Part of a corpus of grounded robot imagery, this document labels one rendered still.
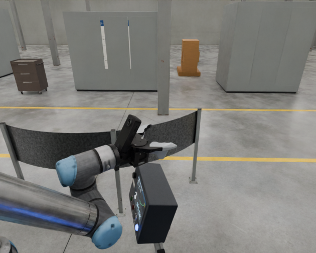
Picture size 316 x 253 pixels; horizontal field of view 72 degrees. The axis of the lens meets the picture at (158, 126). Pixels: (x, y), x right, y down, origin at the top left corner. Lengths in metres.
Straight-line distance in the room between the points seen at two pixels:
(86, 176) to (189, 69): 7.80
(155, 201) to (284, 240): 1.88
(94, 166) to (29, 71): 6.22
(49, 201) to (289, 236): 2.33
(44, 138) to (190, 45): 6.73
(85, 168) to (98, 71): 5.85
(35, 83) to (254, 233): 6.06
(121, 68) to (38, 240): 4.76
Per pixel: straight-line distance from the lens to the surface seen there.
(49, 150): 2.20
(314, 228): 2.78
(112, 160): 0.65
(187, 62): 8.25
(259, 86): 6.73
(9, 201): 0.46
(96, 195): 0.66
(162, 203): 0.79
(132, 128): 0.64
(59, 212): 0.51
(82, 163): 0.62
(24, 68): 6.82
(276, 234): 2.55
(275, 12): 6.54
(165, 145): 0.69
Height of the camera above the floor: 1.80
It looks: 26 degrees down
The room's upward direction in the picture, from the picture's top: straight up
